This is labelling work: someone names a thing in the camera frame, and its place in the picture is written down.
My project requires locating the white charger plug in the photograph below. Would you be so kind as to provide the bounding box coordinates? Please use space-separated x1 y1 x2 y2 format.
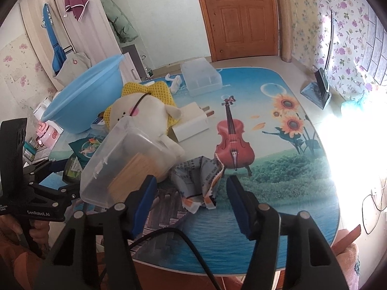
171 103 215 142

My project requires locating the paper wrapper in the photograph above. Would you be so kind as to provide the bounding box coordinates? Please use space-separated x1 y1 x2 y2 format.
169 155 226 213

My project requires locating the brown wooden door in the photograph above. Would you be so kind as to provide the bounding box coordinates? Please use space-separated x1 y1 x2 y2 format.
192 0 279 62

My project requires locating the beige tote bag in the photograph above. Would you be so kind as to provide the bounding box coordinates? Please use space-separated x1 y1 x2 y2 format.
54 51 93 91

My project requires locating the white wooden wardrobe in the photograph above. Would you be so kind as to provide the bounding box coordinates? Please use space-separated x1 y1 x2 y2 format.
20 0 121 76

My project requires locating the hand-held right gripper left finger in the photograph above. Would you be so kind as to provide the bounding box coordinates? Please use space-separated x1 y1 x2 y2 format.
30 175 158 290

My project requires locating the white and yellow plush toy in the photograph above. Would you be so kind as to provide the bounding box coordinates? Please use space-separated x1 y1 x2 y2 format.
103 81 186 183

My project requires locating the green quilted jacket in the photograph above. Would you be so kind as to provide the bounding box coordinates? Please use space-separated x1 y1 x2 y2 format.
104 0 140 44

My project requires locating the clear plastic storage box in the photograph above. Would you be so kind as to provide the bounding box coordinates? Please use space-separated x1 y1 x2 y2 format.
180 59 223 97

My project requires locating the clear cotton swab box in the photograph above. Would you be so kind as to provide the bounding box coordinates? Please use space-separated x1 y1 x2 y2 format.
80 118 179 209

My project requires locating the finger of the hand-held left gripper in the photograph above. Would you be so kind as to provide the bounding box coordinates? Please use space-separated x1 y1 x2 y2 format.
30 184 83 208
23 158 74 185

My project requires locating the person's left hand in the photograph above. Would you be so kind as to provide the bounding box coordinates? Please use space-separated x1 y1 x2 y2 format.
0 215 51 248

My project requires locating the blue plastic basin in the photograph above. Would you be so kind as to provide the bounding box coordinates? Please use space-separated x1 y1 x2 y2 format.
41 54 126 134

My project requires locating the grey small cabinet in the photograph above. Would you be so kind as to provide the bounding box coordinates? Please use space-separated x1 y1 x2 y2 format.
121 44 152 82

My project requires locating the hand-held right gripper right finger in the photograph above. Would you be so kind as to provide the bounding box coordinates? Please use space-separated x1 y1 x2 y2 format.
226 175 351 290

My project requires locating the violin print desktop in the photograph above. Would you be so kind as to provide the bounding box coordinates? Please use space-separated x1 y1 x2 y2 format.
39 66 341 275

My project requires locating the dark packet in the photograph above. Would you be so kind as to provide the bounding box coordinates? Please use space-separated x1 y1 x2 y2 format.
62 154 88 185

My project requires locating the green snack packet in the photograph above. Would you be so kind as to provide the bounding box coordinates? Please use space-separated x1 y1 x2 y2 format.
68 136 106 160

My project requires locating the pink water bottle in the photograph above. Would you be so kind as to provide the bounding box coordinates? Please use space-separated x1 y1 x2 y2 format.
36 121 64 150

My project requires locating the blue plastic bag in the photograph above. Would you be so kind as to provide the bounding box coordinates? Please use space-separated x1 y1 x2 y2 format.
341 97 371 112

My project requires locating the black cable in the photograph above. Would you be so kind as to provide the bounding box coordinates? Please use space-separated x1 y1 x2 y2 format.
128 228 223 290

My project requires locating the person's pink garment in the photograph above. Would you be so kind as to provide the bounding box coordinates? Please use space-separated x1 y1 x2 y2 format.
331 242 362 290

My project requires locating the teal bottle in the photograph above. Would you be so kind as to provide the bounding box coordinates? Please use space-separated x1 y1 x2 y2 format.
24 139 40 160

